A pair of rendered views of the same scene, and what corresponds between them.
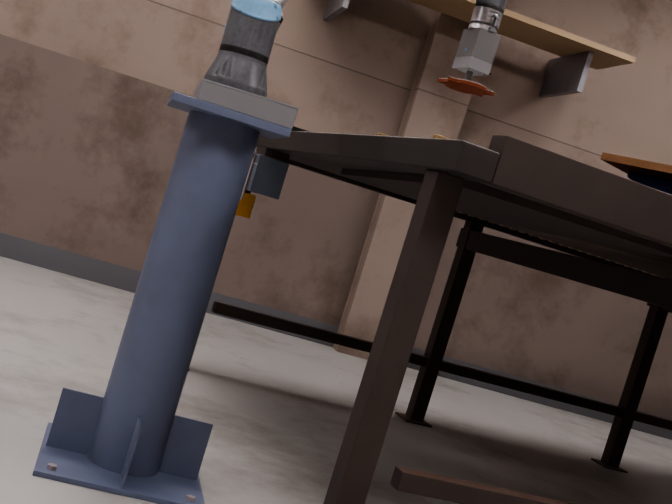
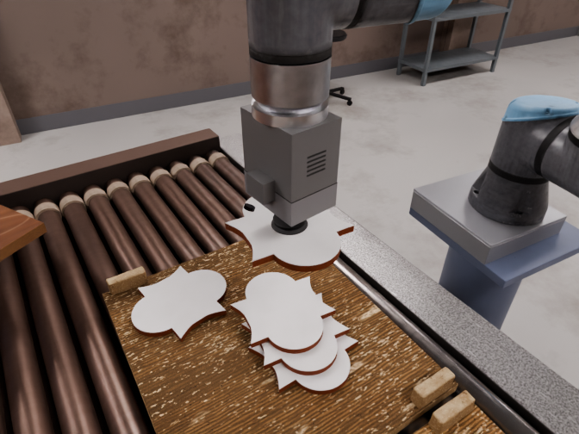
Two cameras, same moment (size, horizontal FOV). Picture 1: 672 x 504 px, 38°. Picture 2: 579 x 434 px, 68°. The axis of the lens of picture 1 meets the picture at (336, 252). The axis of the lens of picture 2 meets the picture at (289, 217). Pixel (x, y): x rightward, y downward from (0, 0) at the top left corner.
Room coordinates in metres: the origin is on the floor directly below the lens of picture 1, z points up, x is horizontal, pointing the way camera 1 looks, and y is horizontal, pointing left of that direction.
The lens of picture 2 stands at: (2.88, -0.29, 1.44)
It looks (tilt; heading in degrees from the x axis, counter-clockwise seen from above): 36 degrees down; 166
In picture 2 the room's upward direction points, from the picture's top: straight up
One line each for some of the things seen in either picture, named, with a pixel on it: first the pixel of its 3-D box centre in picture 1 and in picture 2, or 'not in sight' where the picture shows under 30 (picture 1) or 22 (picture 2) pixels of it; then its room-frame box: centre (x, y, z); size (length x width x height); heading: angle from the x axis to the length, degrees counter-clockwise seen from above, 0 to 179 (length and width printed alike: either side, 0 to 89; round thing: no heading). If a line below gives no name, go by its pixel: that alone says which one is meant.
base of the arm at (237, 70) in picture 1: (239, 72); (513, 184); (2.26, 0.34, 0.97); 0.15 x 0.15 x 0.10
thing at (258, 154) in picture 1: (262, 176); not in sight; (3.11, 0.30, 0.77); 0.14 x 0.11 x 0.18; 20
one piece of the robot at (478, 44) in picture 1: (481, 51); (279, 155); (2.49, -0.20, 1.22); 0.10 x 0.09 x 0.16; 115
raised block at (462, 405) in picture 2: not in sight; (452, 412); (2.66, -0.04, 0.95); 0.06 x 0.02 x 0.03; 107
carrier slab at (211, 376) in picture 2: not in sight; (262, 337); (2.48, -0.23, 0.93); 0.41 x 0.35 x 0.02; 18
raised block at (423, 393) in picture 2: not in sight; (432, 387); (2.63, -0.04, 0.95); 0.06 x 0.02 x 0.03; 108
